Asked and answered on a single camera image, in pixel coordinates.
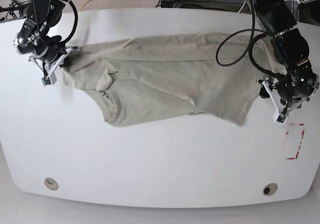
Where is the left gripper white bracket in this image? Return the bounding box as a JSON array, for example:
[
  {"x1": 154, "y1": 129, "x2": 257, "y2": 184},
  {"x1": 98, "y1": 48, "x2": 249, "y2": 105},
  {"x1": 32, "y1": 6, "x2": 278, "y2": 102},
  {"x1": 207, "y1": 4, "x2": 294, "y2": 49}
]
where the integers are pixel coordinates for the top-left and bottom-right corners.
[{"x1": 256, "y1": 79, "x2": 309, "y2": 122}]

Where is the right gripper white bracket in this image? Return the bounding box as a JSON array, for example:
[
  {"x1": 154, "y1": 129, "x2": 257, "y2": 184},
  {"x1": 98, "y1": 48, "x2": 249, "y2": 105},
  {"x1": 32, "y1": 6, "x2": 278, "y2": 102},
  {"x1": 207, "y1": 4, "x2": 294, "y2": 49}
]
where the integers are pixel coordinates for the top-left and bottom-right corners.
[{"x1": 28, "y1": 46, "x2": 79, "y2": 85}]

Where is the beige T-shirt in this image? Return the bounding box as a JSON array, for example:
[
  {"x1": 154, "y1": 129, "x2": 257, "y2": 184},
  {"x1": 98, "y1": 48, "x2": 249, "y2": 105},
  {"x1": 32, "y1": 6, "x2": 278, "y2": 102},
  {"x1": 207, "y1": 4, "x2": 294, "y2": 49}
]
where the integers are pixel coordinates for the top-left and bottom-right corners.
[{"x1": 62, "y1": 33, "x2": 262, "y2": 127}]

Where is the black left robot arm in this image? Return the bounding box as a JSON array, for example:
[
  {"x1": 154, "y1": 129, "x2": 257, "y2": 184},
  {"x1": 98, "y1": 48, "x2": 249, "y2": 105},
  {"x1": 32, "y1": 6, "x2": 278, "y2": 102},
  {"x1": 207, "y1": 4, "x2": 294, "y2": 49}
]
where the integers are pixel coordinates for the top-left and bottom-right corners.
[{"x1": 248, "y1": 0, "x2": 320, "y2": 124}]

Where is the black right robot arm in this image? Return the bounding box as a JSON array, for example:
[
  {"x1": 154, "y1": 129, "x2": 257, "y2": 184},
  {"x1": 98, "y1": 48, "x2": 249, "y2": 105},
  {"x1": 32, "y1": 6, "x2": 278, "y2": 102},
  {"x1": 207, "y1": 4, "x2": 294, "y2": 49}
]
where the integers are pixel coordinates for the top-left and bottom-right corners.
[{"x1": 13, "y1": 0, "x2": 79, "y2": 86}]

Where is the red tape rectangle marking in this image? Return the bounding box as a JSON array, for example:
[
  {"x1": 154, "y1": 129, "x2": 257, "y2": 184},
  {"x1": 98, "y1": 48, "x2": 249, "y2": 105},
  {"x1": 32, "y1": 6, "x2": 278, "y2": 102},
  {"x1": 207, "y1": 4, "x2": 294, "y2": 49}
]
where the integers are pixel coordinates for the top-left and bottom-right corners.
[{"x1": 284, "y1": 123, "x2": 306, "y2": 160}]

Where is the right table grommet hole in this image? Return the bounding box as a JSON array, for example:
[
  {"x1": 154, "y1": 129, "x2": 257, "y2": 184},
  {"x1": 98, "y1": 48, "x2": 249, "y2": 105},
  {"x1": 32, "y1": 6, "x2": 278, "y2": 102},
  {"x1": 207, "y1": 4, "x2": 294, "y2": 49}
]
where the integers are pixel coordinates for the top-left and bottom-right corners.
[{"x1": 262, "y1": 183, "x2": 278, "y2": 196}]

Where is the table grommet hole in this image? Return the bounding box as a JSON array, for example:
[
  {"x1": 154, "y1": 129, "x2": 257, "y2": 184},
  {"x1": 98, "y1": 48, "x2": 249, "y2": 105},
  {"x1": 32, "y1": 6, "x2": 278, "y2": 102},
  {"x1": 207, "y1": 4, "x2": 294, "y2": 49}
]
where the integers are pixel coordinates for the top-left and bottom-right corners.
[
  {"x1": 262, "y1": 183, "x2": 278, "y2": 196},
  {"x1": 44, "y1": 178, "x2": 59, "y2": 191}
]

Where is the left table grommet hole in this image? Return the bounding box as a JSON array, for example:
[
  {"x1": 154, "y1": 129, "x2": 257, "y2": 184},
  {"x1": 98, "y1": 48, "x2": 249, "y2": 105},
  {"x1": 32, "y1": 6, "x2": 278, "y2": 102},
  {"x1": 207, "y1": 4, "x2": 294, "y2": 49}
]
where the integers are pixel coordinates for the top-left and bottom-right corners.
[{"x1": 44, "y1": 178, "x2": 59, "y2": 191}]

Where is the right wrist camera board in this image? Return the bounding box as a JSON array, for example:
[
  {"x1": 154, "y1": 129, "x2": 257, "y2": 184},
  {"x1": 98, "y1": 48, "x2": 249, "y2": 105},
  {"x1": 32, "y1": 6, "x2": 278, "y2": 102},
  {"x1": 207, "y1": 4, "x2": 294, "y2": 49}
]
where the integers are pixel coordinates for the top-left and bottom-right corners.
[{"x1": 41, "y1": 77, "x2": 52, "y2": 86}]

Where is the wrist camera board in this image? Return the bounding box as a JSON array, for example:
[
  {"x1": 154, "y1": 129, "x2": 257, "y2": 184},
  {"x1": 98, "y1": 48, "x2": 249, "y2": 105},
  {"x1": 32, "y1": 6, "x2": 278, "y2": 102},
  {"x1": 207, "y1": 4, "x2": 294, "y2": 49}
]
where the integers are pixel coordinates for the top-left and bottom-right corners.
[
  {"x1": 275, "y1": 115, "x2": 287, "y2": 124},
  {"x1": 41, "y1": 77, "x2": 52, "y2": 86}
]

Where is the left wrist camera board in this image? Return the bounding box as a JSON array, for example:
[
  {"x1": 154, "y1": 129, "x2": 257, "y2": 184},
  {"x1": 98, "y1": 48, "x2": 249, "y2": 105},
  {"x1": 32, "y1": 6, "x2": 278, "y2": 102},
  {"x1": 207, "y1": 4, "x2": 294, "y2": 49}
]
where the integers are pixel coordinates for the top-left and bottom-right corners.
[{"x1": 275, "y1": 115, "x2": 287, "y2": 124}]

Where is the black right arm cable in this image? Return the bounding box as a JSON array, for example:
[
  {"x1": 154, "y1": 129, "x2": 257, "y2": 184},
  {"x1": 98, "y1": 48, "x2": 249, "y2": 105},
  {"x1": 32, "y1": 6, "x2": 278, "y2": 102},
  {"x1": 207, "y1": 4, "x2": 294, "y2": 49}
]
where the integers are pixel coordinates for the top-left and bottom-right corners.
[{"x1": 59, "y1": 0, "x2": 79, "y2": 45}]

